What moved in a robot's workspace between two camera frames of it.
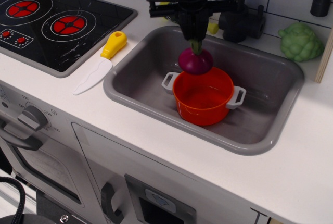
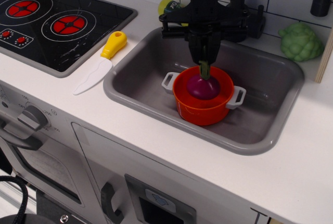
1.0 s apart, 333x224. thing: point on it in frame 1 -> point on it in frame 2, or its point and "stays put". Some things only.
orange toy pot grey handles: x=202 y=99 stays put
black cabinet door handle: x=107 y=192 stays put
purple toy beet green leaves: x=195 y=60 -> x=204 y=86
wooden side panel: x=323 y=64 stays put
